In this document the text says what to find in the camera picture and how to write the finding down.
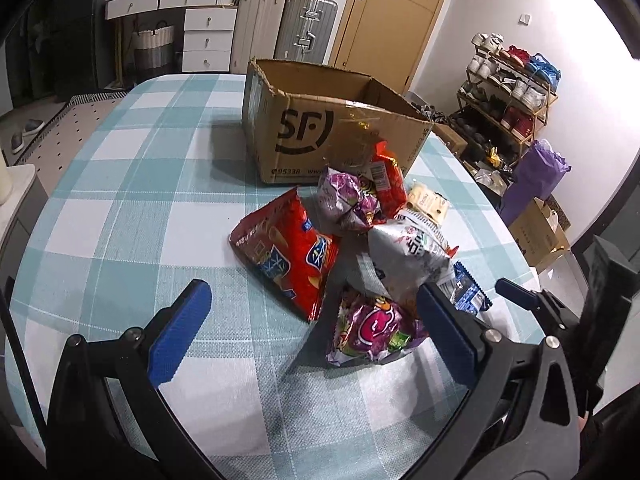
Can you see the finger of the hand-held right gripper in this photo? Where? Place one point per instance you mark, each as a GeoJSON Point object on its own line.
{"type": "Point", "coordinates": [520, 294]}

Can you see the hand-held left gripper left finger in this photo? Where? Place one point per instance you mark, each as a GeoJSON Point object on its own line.
{"type": "Point", "coordinates": [182, 332]}

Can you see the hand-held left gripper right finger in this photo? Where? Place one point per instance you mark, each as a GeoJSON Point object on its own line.
{"type": "Point", "coordinates": [447, 335]}

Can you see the blue snack packet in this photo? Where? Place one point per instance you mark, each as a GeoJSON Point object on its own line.
{"type": "Point", "coordinates": [467, 290]}

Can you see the purple snack bag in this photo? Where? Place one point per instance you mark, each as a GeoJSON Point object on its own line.
{"type": "Point", "coordinates": [345, 200]}
{"type": "Point", "coordinates": [370, 330]}

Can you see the silver snack bag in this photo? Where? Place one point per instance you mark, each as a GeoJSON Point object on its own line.
{"type": "Point", "coordinates": [410, 255]}
{"type": "Point", "coordinates": [365, 272]}

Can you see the cream snack packet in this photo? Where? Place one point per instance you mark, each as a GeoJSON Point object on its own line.
{"type": "Point", "coordinates": [425, 202]}

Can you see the red chip bag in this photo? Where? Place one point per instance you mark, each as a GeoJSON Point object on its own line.
{"type": "Point", "coordinates": [295, 260]}

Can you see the orange-red snack packet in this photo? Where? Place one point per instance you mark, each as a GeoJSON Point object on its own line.
{"type": "Point", "coordinates": [390, 185]}

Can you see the brown cardboard box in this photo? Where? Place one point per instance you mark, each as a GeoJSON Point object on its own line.
{"type": "Point", "coordinates": [300, 110]}

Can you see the person's right forearm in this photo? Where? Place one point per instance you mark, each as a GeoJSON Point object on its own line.
{"type": "Point", "coordinates": [610, 445]}

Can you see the large brown floor carton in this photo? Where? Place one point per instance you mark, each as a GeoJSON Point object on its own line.
{"type": "Point", "coordinates": [537, 235]}

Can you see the black shopping bag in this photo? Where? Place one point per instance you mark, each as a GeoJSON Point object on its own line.
{"type": "Point", "coordinates": [487, 180]}

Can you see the yellow wrapper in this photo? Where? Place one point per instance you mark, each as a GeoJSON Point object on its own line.
{"type": "Point", "coordinates": [494, 158]}

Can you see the scattered sneakers pile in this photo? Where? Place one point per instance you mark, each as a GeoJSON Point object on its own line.
{"type": "Point", "coordinates": [432, 112]}

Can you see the shoe rack with shoes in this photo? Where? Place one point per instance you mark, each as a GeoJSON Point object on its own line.
{"type": "Point", "coordinates": [520, 90]}

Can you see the white grey cabinet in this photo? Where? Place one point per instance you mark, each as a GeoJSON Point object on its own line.
{"type": "Point", "coordinates": [20, 200]}

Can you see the dotted beige rug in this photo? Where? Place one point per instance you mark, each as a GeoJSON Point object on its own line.
{"type": "Point", "coordinates": [65, 135]}

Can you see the white cylinder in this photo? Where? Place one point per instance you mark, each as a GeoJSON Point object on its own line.
{"type": "Point", "coordinates": [5, 180]}

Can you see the woven laundry basket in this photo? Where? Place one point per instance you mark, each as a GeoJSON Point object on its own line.
{"type": "Point", "coordinates": [152, 47]}

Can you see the wooden door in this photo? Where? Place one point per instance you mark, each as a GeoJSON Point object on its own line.
{"type": "Point", "coordinates": [390, 20]}

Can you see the white dresser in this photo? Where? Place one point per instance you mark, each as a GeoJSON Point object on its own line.
{"type": "Point", "coordinates": [207, 20]}

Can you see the beige suitcase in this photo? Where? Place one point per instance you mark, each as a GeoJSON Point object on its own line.
{"type": "Point", "coordinates": [257, 25]}

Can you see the dark wardrobe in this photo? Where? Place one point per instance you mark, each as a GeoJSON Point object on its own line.
{"type": "Point", "coordinates": [50, 35]}

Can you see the silver suitcase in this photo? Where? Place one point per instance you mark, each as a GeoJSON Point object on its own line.
{"type": "Point", "coordinates": [305, 25]}

